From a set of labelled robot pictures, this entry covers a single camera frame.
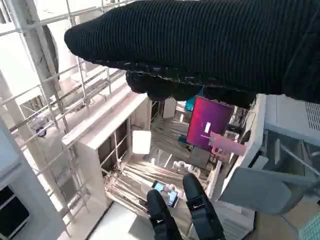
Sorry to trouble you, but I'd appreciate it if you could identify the bare black left hand, blue tape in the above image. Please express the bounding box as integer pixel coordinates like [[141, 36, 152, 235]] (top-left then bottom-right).
[[146, 173, 226, 240]]

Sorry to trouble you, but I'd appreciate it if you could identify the black knitted gloved right hand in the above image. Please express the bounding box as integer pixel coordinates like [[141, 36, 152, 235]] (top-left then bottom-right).
[[64, 0, 320, 110]]

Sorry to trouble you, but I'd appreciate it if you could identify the monitor with purple screen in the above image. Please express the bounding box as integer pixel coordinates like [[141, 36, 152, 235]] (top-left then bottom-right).
[[186, 96, 233, 152]]

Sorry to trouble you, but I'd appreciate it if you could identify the grey chair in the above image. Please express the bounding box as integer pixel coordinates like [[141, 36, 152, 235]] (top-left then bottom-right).
[[217, 124, 320, 216]]

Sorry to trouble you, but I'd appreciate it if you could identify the tablet with lit screen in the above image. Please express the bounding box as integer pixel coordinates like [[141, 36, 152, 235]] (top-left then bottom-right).
[[151, 179, 180, 208]]

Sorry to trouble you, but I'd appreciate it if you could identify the pink plastic bracket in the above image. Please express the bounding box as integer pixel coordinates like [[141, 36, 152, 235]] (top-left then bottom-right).
[[208, 131, 247, 160]]

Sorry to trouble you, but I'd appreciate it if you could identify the white office desk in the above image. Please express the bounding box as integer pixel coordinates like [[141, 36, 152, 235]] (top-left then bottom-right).
[[61, 93, 154, 208]]

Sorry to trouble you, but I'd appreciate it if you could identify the white square panel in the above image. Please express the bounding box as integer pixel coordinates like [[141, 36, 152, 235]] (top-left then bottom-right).
[[131, 129, 152, 155]]

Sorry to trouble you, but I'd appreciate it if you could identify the white metal scaffold frame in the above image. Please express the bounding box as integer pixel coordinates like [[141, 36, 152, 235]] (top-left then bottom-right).
[[0, 0, 131, 238]]

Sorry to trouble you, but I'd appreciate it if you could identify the green cutting mat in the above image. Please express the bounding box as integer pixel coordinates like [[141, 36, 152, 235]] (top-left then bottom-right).
[[299, 212, 320, 240]]

